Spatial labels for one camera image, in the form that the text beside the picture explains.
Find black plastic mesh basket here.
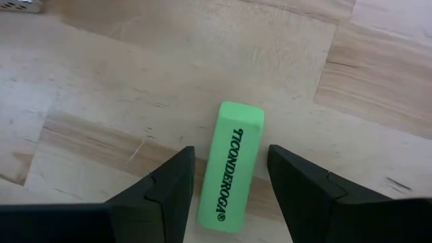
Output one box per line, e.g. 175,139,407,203
0,0,43,14

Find green Ticonderoga eraser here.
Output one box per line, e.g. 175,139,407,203
196,100,265,234

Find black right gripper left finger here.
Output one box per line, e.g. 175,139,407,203
104,145,196,243

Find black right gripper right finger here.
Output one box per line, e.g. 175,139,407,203
267,144,394,243

